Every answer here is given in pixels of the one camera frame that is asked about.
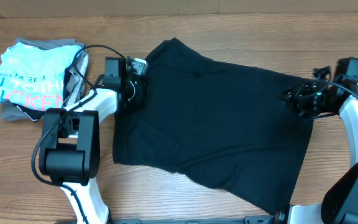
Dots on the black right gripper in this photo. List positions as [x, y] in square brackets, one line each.
[296, 99]

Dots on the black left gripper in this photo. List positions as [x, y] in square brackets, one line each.
[142, 86]

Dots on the black t-shirt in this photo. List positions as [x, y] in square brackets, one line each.
[222, 125]

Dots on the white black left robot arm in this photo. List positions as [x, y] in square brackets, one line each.
[69, 149]

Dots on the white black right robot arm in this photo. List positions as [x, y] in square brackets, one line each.
[340, 204]

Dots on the grey striped folded garment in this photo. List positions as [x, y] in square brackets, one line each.
[75, 85]

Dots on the light blue printed t-shirt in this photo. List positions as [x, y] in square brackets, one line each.
[34, 78]

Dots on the black folded garment in stack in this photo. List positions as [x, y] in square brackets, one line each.
[33, 115]

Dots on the dark grey folded garment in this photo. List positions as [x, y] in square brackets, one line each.
[9, 111]

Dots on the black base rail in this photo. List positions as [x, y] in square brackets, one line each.
[260, 219]

